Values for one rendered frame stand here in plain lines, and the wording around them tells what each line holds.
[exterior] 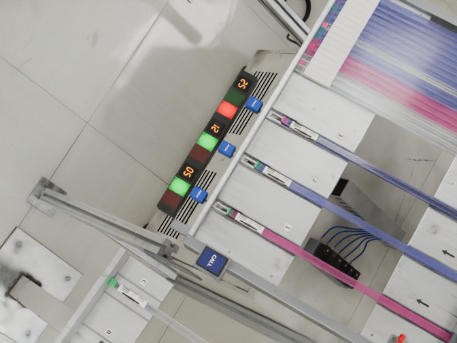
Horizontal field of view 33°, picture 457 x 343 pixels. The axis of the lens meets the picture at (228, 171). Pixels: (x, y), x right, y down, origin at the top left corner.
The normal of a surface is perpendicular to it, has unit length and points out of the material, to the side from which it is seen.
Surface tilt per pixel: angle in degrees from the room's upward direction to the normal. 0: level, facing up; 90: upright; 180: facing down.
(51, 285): 0
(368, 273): 0
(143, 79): 0
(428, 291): 43
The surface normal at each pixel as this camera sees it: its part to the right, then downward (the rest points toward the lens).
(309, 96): -0.02, -0.25
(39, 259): 0.58, 0.15
